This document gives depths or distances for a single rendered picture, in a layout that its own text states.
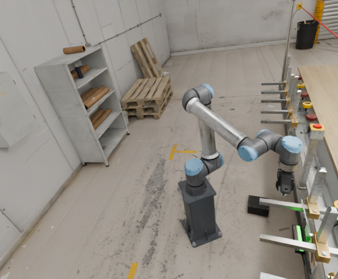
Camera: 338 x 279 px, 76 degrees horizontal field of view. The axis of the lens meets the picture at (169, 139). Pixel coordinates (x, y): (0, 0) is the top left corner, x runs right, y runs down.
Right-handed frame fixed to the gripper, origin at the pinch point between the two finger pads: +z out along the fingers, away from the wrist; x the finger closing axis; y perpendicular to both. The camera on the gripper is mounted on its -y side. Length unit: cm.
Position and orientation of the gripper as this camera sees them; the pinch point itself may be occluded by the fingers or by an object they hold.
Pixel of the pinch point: (282, 195)
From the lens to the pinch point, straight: 141.9
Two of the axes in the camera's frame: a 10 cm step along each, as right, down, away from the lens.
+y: 3.0, -5.7, 7.6
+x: -9.4, -0.4, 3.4
